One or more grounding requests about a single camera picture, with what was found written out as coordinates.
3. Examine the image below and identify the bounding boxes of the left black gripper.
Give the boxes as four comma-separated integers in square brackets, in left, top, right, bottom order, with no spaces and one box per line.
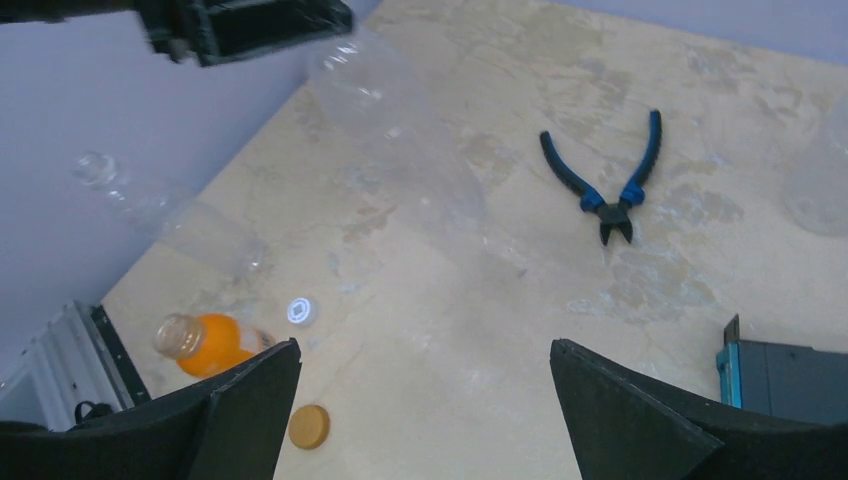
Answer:
[135,0,353,67]

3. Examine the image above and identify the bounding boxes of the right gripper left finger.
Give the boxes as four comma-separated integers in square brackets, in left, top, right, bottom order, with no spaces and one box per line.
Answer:
[1,339,301,479]

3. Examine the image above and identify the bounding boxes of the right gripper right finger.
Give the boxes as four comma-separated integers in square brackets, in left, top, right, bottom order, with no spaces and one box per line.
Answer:
[550,339,847,479]

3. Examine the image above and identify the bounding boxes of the white bottle cap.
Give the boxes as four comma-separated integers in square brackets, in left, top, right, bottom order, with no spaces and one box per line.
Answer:
[286,297,317,327]

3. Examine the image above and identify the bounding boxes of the clear plastic bottle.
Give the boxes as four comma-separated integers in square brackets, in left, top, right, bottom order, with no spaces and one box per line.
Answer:
[782,96,847,236]

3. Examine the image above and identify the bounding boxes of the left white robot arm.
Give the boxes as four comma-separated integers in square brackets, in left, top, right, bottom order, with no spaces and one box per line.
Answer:
[1,0,355,67]

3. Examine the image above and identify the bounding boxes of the orange bottle cap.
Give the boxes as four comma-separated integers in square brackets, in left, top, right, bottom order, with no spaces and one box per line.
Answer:
[288,404,331,450]

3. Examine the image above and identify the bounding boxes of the orange juice bottle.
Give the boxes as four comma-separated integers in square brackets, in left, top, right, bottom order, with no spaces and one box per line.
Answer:
[153,313,277,379]

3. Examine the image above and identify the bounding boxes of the dark network switch box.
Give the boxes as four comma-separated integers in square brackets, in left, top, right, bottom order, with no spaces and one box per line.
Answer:
[715,316,847,425]

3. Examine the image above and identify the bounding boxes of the blue handled pliers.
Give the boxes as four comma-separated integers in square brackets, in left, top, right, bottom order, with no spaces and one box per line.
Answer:
[538,109,664,248]

